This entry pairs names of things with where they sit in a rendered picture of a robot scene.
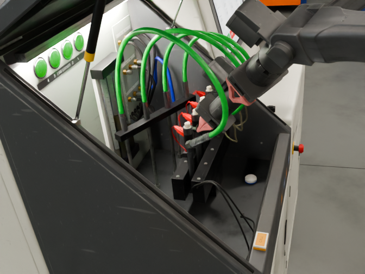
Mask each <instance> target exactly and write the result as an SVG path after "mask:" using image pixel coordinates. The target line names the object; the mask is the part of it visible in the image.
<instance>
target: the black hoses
mask: <svg viewBox="0 0 365 274"><path fill-rule="evenodd" d="M139 35H143V36H144V37H145V38H146V39H148V40H149V42H150V41H151V39H150V38H149V37H148V36H147V35H146V34H145V33H143V34H139ZM133 40H138V41H139V42H140V43H141V44H143V45H144V47H145V48H147V45H146V44H145V43H144V42H143V41H142V40H141V39H140V38H139V37H136V36H135V37H133ZM129 44H131V45H133V46H134V47H135V48H136V49H137V50H138V52H139V54H140V56H141V60H142V58H143V54H142V51H141V50H140V48H139V47H138V46H137V45H136V44H135V43H133V42H131V41H129V42H128V43H127V45H129ZM155 57H156V50H155V45H154V46H153V64H152V72H151V74H150V53H149V56H148V70H146V72H145V86H146V98H147V102H148V108H149V112H150V113H151V114H152V113H154V112H155V108H154V107H153V106H152V105H150V103H151V101H152V98H153V94H154V91H155V87H156V84H155V80H154V78H153V75H154V69H155ZM146 74H147V84H146ZM149 79H150V82H149ZM152 82H153V89H152V92H151V95H150V91H151V87H152ZM149 96H150V97H149ZM136 101H141V102H140V103H139V106H138V105H137V107H136V109H134V112H133V111H132V112H131V115H130V119H133V120H134V121H136V122H137V121H138V120H139V119H140V118H141V117H142V115H143V109H142V98H141V99H140V98H137V99H136ZM150 108H152V110H153V111H152V110H151V109H150ZM139 110H140V111H139ZM136 112H137V113H138V114H139V115H137V114H136ZM133 116H136V117H137V119H136V118H134V117H133Z"/></svg>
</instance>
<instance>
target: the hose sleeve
mask: <svg viewBox="0 0 365 274"><path fill-rule="evenodd" d="M209 133H210V132H208V133H206V134H203V135H201V136H199V137H197V138H194V139H192V140H190V142H189V144H190V146H191V147H194V146H196V145H199V144H201V143H203V142H206V141H208V140H211V139H213V138H210V137H209Z"/></svg>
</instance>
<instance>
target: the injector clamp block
mask: <svg viewBox="0 0 365 274"><path fill-rule="evenodd" d="M229 144H230V140H229V139H228V138H227V137H226V136H225V134H224V133H222V131H221V132H220V133H219V134H218V135H217V136H215V137H213V139H211V140H209V145H208V147H207V149H206V151H205V153H204V147H203V143H201V146H202V159H201V161H200V163H199V166H198V168H197V156H196V148H195V149H194V150H193V153H194V168H195V174H194V176H193V178H192V180H191V183H192V187H193V186H194V185H195V184H199V183H201V182H204V181H207V180H213V181H215V182H217V183H218V184H219V185H221V183H222V180H223V166H222V161H223V159H224V156H225V154H226V151H227V149H228V147H229ZM171 181H172V189H173V197H174V199H175V200H182V201H185V200H186V199H187V196H188V194H189V193H192V194H193V201H194V202H198V203H206V200H207V198H208V196H217V193H218V189H217V188H216V186H215V185H213V184H212V183H206V184H204V185H202V186H199V187H198V188H197V189H196V187H197V186H195V187H194V188H192V187H191V185H190V174H189V168H188V158H187V157H183V158H182V160H181V161H180V163H179V165H178V167H177V169H176V170H175V172H174V174H173V176H172V178H171Z"/></svg>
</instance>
